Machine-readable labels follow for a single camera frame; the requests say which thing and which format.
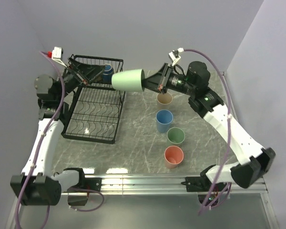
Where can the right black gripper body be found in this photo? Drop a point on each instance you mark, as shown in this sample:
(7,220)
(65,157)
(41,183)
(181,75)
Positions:
(169,80)

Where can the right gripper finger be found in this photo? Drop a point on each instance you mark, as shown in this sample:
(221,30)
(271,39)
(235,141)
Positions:
(157,74)
(152,83)

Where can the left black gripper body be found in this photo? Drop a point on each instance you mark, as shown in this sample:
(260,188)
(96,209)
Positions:
(71,78)

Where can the small green plastic cup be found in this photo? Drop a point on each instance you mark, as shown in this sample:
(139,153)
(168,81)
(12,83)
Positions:
(129,81)

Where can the dark blue glazed mug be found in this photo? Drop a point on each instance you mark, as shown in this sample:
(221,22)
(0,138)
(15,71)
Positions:
(107,74)

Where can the blue plastic cup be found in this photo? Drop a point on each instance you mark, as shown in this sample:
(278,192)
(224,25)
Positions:
(164,119)

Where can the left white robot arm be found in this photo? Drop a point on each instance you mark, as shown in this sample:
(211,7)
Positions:
(36,185)

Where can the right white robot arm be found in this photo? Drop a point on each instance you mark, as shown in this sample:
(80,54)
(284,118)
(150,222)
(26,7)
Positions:
(253,160)

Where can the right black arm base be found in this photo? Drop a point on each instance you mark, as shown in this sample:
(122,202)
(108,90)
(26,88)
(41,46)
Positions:
(196,184)

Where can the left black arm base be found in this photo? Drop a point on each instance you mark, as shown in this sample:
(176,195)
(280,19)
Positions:
(93,183)

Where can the beige plastic cup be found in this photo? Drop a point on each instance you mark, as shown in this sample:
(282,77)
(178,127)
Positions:
(164,101)

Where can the large green plastic cup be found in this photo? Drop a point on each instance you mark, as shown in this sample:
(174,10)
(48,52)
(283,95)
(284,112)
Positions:
(175,136)

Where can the pink plastic cup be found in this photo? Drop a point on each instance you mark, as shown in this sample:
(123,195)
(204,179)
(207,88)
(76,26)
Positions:
(173,156)

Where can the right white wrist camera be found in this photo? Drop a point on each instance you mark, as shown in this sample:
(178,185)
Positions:
(174,56)

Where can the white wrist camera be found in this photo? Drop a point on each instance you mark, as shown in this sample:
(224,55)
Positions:
(174,56)
(56,55)

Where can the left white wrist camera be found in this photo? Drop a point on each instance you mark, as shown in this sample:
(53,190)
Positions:
(56,55)

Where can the black wire dish rack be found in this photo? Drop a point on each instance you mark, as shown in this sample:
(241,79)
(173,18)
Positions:
(94,113)

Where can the aluminium mounting rail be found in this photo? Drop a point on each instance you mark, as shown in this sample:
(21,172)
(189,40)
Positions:
(151,184)

